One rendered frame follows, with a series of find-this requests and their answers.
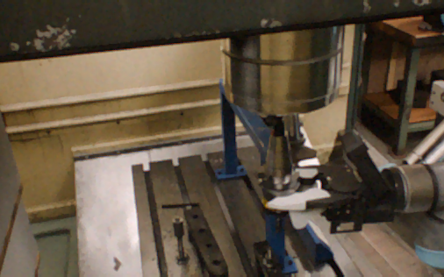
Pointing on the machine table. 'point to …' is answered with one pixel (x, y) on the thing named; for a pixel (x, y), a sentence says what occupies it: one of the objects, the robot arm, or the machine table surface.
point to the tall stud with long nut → (179, 237)
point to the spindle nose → (284, 71)
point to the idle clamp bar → (200, 231)
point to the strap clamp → (264, 260)
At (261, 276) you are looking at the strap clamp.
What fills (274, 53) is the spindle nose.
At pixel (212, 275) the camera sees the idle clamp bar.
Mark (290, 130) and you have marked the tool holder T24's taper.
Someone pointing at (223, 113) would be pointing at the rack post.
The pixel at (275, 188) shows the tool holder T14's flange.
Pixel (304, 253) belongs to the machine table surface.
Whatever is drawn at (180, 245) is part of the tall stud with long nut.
